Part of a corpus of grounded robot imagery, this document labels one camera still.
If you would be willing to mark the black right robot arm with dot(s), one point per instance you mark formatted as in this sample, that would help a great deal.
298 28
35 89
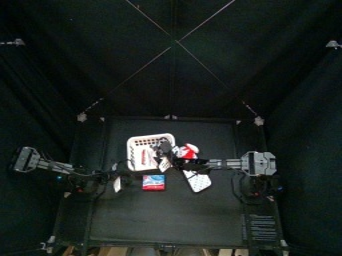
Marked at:
255 163

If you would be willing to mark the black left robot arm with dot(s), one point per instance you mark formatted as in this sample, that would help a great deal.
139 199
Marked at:
31 160

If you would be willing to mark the red white toy detergent pack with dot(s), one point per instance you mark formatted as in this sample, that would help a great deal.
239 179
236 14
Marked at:
144 157

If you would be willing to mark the small wooden ironing board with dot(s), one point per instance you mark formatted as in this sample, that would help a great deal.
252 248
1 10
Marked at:
199 182

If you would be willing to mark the red dryer sheets box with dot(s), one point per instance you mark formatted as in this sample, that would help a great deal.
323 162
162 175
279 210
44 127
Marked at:
153 182

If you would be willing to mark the white plastic laundry basket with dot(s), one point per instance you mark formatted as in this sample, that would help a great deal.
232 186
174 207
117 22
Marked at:
136 146

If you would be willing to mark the white printed table label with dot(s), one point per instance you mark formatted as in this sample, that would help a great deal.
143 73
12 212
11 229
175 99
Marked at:
262 228

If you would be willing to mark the metal frame corner bracket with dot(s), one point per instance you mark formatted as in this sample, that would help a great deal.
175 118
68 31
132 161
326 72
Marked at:
333 44
258 120
16 42
81 116

